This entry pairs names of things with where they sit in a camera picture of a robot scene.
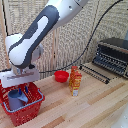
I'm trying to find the orange juice carton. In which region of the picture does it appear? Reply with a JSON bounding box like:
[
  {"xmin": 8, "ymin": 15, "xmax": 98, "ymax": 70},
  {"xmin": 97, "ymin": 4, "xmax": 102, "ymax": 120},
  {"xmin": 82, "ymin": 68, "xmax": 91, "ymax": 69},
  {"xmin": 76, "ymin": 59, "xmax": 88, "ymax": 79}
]
[{"xmin": 70, "ymin": 71, "xmax": 83, "ymax": 98}]

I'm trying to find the orange bottle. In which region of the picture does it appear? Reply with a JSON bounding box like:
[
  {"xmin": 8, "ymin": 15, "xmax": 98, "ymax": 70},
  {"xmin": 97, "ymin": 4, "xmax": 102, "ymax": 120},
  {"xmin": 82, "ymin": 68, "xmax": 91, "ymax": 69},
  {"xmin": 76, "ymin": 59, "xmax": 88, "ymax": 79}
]
[{"xmin": 68, "ymin": 65, "xmax": 79, "ymax": 89}]

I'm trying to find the blue plastic cup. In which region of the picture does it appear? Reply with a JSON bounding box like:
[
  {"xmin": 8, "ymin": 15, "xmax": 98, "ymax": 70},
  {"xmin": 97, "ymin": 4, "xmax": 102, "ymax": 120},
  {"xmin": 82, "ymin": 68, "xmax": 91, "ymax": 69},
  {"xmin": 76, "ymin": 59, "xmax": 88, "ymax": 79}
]
[{"xmin": 7, "ymin": 88, "xmax": 30, "ymax": 111}]

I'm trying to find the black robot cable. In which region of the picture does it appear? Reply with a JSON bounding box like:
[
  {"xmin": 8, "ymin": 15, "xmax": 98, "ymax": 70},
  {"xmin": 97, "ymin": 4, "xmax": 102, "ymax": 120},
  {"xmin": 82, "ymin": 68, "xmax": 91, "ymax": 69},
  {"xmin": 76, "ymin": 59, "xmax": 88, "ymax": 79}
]
[{"xmin": 39, "ymin": 0, "xmax": 125, "ymax": 74}]

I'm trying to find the red plastic bowl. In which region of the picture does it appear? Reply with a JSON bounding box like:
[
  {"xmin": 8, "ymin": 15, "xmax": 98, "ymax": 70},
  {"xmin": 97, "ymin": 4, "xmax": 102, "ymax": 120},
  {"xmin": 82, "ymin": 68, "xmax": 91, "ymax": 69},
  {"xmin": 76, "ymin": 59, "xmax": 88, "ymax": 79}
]
[{"xmin": 53, "ymin": 70, "xmax": 70, "ymax": 84}]

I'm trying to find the red basket with blue rim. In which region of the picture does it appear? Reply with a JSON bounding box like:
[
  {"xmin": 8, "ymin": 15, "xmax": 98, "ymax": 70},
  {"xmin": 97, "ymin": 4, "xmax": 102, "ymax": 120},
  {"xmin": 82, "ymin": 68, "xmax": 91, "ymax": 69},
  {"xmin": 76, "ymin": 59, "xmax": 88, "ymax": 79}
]
[{"xmin": 0, "ymin": 81, "xmax": 46, "ymax": 128}]

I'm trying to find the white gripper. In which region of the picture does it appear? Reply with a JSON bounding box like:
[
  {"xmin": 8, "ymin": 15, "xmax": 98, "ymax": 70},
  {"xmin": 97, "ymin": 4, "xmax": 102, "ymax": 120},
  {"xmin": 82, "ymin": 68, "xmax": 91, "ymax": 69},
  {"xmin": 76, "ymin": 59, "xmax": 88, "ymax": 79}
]
[{"xmin": 0, "ymin": 67, "xmax": 41, "ymax": 97}]

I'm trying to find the beige wicker folding screen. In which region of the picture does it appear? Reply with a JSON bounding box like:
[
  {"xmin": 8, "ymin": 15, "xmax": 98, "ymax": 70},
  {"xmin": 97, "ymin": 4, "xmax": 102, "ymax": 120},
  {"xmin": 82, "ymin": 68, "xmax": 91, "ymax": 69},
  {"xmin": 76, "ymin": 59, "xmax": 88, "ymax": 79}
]
[{"xmin": 0, "ymin": 0, "xmax": 128, "ymax": 82}]

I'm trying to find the black wire oven rack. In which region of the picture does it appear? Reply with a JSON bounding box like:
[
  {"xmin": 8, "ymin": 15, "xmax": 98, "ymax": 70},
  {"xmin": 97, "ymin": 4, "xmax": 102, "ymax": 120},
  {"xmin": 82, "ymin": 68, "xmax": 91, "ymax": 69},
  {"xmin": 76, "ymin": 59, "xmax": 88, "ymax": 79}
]
[{"xmin": 78, "ymin": 63, "xmax": 112, "ymax": 85}]

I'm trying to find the black toaster oven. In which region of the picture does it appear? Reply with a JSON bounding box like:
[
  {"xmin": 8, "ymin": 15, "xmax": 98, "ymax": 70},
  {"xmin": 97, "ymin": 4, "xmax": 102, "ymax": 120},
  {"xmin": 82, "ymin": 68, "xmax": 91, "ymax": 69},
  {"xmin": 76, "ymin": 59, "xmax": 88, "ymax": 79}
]
[{"xmin": 92, "ymin": 37, "xmax": 128, "ymax": 80}]

